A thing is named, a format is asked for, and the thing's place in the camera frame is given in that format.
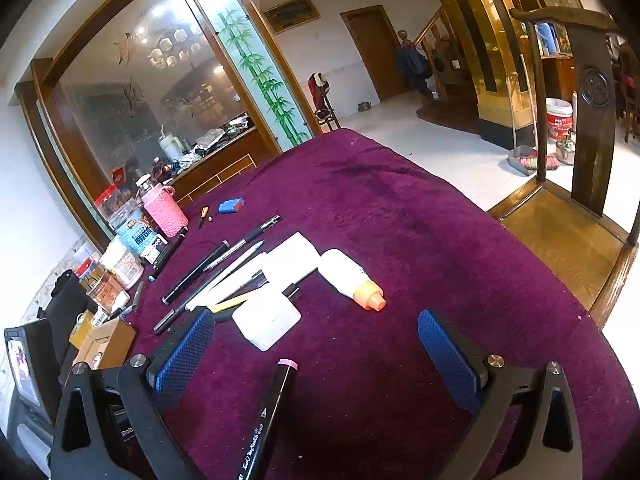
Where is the thick black pen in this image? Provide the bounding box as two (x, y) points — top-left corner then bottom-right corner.
(161, 240), (231, 306)

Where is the wooden staircase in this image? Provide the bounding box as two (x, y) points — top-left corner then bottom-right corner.
(412, 5), (481, 121)

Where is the cardboard box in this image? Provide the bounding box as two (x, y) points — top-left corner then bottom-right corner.
(72, 316), (137, 371)

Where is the white bucket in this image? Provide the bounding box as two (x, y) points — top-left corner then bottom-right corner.
(545, 98), (574, 143)

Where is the metal dustpan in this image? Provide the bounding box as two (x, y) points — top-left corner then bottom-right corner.
(507, 145), (538, 176)

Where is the dark coat on stair post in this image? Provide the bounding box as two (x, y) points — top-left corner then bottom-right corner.
(396, 42), (435, 98)

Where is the white charger block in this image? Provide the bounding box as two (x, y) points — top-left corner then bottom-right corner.
(260, 231), (321, 286)

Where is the white jar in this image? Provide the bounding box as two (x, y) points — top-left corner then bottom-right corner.
(100, 237), (145, 291)

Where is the black pen with clip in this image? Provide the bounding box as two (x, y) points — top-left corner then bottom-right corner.
(220, 215), (282, 261)

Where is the brown wooden door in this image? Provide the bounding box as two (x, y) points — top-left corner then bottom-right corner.
(340, 5), (408, 103)

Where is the white stick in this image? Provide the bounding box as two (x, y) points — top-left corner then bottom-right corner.
(187, 252), (268, 311)

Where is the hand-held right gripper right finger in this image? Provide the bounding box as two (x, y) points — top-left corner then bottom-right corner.
(417, 308), (583, 480)

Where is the bamboo print glass panel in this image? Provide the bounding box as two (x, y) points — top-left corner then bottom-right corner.
(172, 0), (312, 153)

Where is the clear jar with red lid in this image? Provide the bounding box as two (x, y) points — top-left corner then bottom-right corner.
(94, 184), (132, 221)

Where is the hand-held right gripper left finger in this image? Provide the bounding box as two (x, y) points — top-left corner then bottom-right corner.
(50, 306), (217, 480)

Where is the small white printed box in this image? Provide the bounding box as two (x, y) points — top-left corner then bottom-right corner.
(140, 232), (168, 263)

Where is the orange label jar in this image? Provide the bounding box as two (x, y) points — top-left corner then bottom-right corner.
(80, 265), (131, 316)

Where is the clear jar with blue label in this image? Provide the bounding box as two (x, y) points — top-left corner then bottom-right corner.
(111, 199), (161, 261)

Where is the framed wall picture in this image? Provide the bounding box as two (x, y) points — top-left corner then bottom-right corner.
(263, 0), (321, 36)

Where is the small chair with red clothes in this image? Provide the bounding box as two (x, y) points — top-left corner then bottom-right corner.
(307, 72), (342, 131)

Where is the dark wooden chair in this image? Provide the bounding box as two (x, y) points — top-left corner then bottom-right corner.
(487, 6), (640, 331)

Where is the black marker with teal end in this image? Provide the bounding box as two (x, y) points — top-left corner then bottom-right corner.
(150, 226), (190, 281)

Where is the grey pen with teal tip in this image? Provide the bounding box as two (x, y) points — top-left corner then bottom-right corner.
(200, 240), (266, 293)

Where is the bottle with pink knitted sleeve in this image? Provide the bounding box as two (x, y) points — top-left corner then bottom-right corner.
(136, 174), (190, 239)

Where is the golden pillar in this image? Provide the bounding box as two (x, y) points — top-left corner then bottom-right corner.
(420, 0), (541, 151)

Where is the black marker with pink cap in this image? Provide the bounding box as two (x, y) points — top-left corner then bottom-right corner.
(235, 358), (299, 480)

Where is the red broom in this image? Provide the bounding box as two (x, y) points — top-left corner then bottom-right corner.
(509, 72), (560, 171)

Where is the white square case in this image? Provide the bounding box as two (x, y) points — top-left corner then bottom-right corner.
(231, 299), (302, 352)

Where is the metal kettle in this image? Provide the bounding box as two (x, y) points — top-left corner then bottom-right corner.
(555, 132), (577, 166)

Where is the short black pen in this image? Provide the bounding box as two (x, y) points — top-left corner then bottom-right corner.
(220, 270), (266, 301)

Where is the etched glass partition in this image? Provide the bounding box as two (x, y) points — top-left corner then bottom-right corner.
(30, 0), (281, 201)

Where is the yellow pencil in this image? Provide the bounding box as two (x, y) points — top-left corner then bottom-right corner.
(207, 294), (251, 313)

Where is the thin black pen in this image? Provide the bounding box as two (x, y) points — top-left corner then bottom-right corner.
(152, 305), (201, 336)

